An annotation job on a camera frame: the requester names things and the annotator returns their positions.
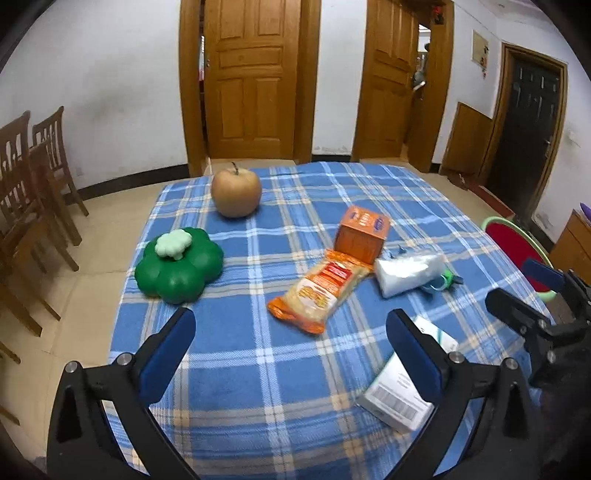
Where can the wooden sideboard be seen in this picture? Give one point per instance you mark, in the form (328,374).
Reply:
(575,240)

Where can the red door ornament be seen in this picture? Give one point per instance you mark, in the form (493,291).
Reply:
(437,13)

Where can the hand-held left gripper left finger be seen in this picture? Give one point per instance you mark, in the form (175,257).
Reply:
(168,355)

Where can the blue plaid tablecloth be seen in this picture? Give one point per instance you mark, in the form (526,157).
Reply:
(277,369)

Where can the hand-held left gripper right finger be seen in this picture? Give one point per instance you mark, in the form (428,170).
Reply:
(413,360)

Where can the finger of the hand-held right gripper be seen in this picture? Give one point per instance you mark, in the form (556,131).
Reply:
(542,274)
(510,311)

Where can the white light switch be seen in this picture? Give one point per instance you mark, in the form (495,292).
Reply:
(572,138)

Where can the red basin with green rim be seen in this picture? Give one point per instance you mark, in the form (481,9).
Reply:
(512,249)

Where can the white teal tissue box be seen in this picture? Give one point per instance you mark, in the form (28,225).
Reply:
(397,397)

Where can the beige wall panel box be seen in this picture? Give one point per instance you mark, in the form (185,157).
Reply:
(479,46)

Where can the purple bag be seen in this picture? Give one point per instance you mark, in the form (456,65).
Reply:
(586,210)

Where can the brown apple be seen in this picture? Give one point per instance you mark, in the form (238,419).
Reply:
(236,194)

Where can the brown entrance door frame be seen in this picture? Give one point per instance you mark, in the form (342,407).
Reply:
(531,53)

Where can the orange snack packet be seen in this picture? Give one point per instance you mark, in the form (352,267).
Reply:
(318,290)

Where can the wooden door frame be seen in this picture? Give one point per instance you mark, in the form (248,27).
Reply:
(438,115)
(307,92)

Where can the black entrance door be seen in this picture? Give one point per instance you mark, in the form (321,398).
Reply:
(526,138)

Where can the wooden panel door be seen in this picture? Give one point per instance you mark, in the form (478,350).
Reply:
(249,92)
(383,92)

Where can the wooden dining chair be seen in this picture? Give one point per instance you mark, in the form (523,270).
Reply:
(18,221)
(53,152)

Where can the green broccoli toy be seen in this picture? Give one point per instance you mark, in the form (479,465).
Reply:
(180,277)

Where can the orange cardboard box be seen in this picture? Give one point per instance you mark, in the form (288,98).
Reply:
(362,235)

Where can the wooden shoe cabinet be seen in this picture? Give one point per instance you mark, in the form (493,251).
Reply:
(466,143)

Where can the white plastic tissue pack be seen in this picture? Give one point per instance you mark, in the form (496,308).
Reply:
(406,274)

